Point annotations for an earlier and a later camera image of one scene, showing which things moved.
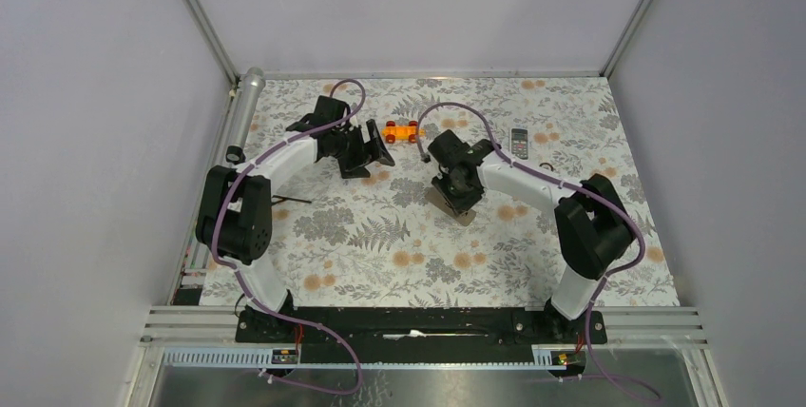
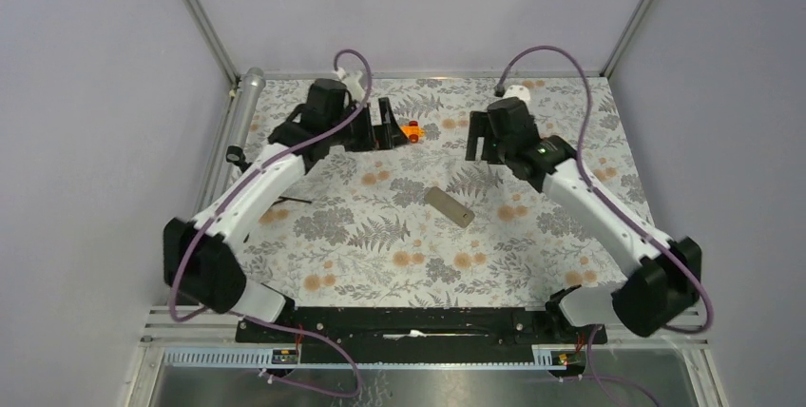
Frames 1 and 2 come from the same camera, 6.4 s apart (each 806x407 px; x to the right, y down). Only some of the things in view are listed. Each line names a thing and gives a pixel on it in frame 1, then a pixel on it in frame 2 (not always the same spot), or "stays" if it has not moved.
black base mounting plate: (416, 334) stays
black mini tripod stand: (290, 200) stays
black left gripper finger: (381, 151) → (389, 133)
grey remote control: (464, 218) stays
